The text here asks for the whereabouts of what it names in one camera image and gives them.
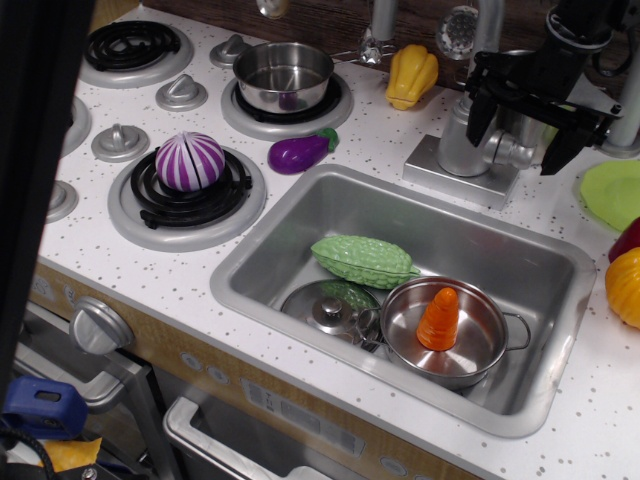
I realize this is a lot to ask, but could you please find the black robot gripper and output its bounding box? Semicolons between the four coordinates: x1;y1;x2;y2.
466;50;624;176

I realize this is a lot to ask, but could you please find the silver toy faucet lever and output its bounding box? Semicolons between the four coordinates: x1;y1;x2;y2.
483;106;547;170

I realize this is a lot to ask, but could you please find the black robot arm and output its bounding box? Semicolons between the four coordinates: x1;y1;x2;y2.
465;1;637;175

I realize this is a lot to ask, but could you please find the silver toy faucet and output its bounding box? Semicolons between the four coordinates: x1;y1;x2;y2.
402;0;551;211

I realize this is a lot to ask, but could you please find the green toy plate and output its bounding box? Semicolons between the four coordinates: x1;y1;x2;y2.
580;159;639;231

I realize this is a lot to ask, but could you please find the hanging slotted ladle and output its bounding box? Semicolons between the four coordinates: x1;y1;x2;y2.
435;5;478;61

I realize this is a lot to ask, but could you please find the yellow toy bell pepper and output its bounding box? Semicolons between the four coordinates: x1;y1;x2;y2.
385;44;439;111

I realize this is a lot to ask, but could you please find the red toy vegetable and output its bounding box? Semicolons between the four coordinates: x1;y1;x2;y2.
608;218;640;263

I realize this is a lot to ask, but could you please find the orange yellow toy pumpkin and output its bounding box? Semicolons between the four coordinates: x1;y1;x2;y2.
605;248;639;329

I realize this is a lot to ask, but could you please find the green toy bitter gourd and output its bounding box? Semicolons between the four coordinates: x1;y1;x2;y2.
311;235;421;290

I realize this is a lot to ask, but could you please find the orange toy carrot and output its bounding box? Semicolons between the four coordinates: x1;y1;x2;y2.
416;287;459;351

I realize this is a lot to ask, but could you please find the purple toy eggplant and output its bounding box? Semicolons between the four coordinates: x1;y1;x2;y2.
267;128;339;175

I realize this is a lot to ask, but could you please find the steel pot on burner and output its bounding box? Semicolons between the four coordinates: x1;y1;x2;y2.
233;42;334;113

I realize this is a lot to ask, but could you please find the silver sink basin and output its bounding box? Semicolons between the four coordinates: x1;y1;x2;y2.
210;165;596;438

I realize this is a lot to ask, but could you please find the steel pot lid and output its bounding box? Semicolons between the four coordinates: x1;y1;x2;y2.
280;280;382;352

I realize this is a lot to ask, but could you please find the hanging steel spoon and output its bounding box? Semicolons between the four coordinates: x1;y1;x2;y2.
256;0;290;20

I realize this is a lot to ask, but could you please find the back right black burner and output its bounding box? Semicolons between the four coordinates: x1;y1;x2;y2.
221;74;354;141

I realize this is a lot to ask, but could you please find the black burner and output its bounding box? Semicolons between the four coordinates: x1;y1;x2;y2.
60;97;92;157
108;148;266;253
221;74;354;141
79;20;194;89

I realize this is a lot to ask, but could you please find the silver stove knob top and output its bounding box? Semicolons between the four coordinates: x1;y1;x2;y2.
209;34;250;69

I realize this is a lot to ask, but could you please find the silver stove knob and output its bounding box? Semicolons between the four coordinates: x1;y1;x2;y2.
155;74;208;112
46;180;79;223
91;123;150;163
209;34;250;69

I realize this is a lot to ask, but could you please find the purple white striped onion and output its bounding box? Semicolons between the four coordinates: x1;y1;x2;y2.
155;132;226;192

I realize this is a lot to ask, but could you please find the silver stove knob middle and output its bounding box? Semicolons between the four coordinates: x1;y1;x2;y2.
155;74;208;112

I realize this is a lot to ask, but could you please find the front right black burner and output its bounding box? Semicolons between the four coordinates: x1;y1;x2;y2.
108;148;266;253

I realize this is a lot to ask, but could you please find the back left black burner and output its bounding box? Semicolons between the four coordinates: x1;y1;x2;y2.
79;20;194;89

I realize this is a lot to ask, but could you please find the silver stove knob lower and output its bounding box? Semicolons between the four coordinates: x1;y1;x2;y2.
91;123;150;163

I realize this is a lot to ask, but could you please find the front left black burner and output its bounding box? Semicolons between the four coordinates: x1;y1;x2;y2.
60;97;92;157

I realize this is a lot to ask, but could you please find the silver stove knob front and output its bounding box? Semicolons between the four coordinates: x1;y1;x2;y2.
46;180;79;223

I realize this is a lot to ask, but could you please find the silver oven dial knob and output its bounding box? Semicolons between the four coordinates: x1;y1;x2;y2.
69;296;135;356

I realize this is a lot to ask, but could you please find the yellow cloth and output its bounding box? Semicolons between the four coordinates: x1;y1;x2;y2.
43;437;102;473

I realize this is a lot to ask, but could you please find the silver right post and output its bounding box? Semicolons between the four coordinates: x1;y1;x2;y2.
599;89;639;159

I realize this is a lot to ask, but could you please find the silver post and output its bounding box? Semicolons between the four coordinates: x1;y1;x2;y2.
599;89;639;159
370;0;398;41

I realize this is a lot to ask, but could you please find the silver back post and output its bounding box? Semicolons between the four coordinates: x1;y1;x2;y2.
370;0;398;41

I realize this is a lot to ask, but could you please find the steel pot with handles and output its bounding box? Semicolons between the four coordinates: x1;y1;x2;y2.
380;277;532;390

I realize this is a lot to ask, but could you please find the silver dishwasher door handle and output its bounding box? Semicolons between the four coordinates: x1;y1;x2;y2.
163;396;327;480

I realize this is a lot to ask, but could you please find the black foreground post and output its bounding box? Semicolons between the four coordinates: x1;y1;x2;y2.
1;1;94;387

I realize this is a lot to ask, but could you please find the silver oven door handle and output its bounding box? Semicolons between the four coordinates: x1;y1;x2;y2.
14;303;153;414

